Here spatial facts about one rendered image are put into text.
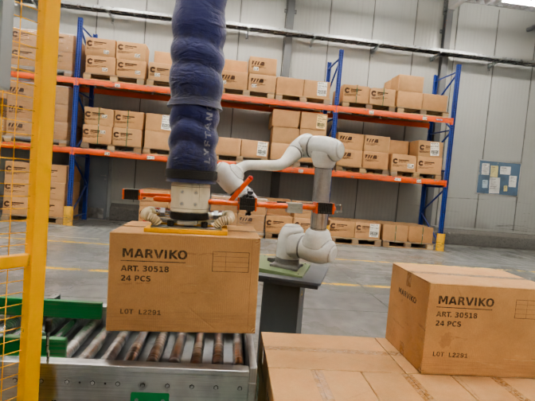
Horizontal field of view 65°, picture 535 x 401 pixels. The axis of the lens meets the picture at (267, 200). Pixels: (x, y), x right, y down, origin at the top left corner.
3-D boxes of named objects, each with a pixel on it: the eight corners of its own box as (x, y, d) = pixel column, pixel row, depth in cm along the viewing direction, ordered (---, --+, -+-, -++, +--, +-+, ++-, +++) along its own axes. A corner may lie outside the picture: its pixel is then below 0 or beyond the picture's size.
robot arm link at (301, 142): (284, 142, 247) (303, 144, 239) (299, 127, 258) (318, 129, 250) (289, 161, 254) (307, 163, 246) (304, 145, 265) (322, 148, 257)
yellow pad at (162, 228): (142, 232, 169) (143, 219, 169) (147, 229, 179) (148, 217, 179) (227, 235, 173) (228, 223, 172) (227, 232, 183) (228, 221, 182)
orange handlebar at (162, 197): (126, 201, 179) (126, 192, 178) (140, 197, 209) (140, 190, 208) (337, 212, 189) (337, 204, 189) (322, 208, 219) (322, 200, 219)
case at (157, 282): (105, 331, 167) (109, 231, 165) (127, 301, 207) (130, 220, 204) (255, 333, 174) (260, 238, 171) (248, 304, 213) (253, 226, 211)
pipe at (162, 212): (144, 223, 171) (145, 208, 170) (154, 216, 196) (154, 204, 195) (228, 227, 174) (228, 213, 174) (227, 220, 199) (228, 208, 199)
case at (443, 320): (420, 374, 179) (430, 282, 177) (384, 337, 219) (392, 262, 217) (548, 379, 186) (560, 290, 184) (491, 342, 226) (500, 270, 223)
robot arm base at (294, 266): (271, 258, 281) (272, 251, 280) (303, 265, 274) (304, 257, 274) (263, 264, 264) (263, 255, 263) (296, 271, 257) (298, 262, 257)
